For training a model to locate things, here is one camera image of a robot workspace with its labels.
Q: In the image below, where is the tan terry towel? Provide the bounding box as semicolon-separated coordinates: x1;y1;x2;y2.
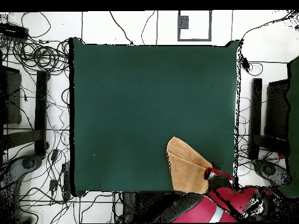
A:
166;136;214;195

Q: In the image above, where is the black power strip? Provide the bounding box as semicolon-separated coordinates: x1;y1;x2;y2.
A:
0;22;29;39

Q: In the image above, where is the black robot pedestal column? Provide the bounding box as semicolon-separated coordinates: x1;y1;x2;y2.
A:
121;191;164;223

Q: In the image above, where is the dark green table cloth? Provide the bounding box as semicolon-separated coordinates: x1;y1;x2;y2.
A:
69;37;241;198

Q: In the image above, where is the gray floor hatch frame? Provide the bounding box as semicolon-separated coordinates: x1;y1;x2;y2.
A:
176;10;213;42

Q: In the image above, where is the black metal stand frame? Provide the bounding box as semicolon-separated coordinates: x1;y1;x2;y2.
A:
248;78;291;160
2;70;50;156

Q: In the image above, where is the black box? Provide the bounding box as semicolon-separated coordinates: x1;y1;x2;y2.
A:
0;66;22;125
265;79;291;141

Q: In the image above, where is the thin black floor cable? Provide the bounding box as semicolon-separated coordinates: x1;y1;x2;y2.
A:
109;10;134;45
140;10;156;45

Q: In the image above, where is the coil of black cables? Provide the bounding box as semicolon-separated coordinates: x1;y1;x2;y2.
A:
12;39;70;75

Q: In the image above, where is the black plug with cable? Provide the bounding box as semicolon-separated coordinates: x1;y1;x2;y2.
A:
239;54;264;76

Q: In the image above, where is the gray black floor stand base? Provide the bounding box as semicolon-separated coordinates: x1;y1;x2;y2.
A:
0;155;45;187
253;159;291;187

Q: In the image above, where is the dark green fabric sheet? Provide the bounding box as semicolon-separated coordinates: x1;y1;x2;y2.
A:
275;55;299;198

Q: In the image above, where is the gray square floor box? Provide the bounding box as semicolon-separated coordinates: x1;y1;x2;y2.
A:
178;15;189;30

